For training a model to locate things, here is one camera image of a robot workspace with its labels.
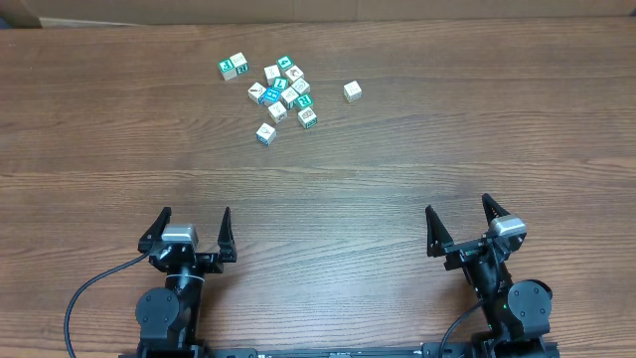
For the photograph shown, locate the green letter wooden block centre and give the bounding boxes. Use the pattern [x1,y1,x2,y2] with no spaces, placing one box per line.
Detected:
[271,77,289,91]

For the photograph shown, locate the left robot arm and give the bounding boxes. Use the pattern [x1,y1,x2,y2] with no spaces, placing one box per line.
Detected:
[135,207,238,357]

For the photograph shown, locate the green-top wooden block right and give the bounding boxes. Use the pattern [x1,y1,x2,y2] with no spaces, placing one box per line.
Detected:
[296,93,314,110]

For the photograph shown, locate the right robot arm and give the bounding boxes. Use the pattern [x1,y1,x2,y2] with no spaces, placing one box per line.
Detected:
[425,193,559,358]

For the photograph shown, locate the wooden block brown picture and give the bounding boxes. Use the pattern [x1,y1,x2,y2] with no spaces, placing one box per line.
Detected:
[291,79,310,95]

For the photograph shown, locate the plain wooden block centre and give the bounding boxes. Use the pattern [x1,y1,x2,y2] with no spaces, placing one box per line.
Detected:
[280,87,299,109]

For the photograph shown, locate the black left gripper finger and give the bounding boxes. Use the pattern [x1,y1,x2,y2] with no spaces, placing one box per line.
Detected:
[138,207,172,253]
[218,207,238,263]

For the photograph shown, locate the wooden block animal picture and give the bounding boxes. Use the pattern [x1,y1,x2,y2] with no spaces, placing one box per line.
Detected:
[284,65,304,83]

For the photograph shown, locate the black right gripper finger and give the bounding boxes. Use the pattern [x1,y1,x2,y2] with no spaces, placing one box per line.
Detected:
[425,205,454,258]
[481,193,510,224]

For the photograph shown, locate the blue-top wooden block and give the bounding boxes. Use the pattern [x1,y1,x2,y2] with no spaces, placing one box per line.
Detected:
[262,88,281,106]

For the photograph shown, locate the plain wooden block green side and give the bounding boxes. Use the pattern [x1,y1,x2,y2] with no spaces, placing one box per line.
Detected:
[230,53,249,75]

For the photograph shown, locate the plain wooden block upper middle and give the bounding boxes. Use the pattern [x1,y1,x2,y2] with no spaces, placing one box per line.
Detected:
[263,65,280,86]

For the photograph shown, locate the wooden block green edge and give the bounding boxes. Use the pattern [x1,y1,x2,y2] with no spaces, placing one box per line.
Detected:
[298,107,318,129]

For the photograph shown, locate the green-top wooden block far left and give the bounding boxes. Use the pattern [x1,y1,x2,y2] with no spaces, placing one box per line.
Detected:
[218,59,238,81]

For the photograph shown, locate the green-top wooden block upper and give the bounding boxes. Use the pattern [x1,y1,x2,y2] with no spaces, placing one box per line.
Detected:
[276,56,294,73]

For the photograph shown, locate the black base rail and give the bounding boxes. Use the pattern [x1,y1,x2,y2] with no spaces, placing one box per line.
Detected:
[119,343,560,358]

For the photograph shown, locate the green-top wooden block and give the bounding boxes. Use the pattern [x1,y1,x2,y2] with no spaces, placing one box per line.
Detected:
[276,56,294,73]
[296,93,314,110]
[218,59,238,81]

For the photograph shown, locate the wooden block pencil picture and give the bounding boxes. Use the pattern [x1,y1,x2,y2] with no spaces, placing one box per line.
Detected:
[247,83,266,105]

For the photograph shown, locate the brown cardboard backdrop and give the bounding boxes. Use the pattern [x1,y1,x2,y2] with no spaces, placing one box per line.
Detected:
[1,0,635,27]

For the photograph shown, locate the lone plain wooden block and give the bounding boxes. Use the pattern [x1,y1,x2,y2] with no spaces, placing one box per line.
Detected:
[343,81,362,102]

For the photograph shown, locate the plain wooden block lower middle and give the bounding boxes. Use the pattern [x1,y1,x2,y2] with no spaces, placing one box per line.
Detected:
[267,101,288,123]

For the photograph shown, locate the wooden block blue edge lowest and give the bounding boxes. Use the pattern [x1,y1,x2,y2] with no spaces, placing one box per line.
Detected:
[255,123,277,145]

